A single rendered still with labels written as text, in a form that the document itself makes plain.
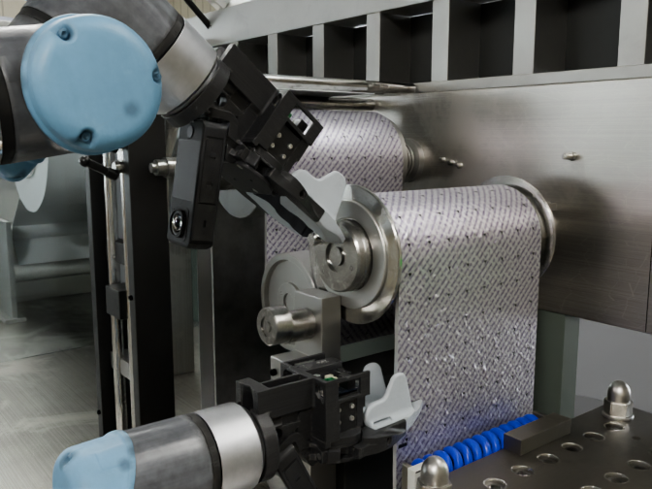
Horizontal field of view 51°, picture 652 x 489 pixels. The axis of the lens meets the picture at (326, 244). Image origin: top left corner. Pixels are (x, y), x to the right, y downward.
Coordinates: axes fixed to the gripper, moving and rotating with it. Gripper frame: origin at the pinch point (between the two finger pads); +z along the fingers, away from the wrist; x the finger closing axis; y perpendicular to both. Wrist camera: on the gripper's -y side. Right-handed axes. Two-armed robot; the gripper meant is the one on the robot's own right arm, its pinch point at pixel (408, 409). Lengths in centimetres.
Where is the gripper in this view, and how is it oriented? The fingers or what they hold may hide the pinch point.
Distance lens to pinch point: 74.6
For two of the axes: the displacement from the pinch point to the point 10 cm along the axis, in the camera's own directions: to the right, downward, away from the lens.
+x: -6.2, -1.2, 7.8
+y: 0.0, -9.9, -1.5
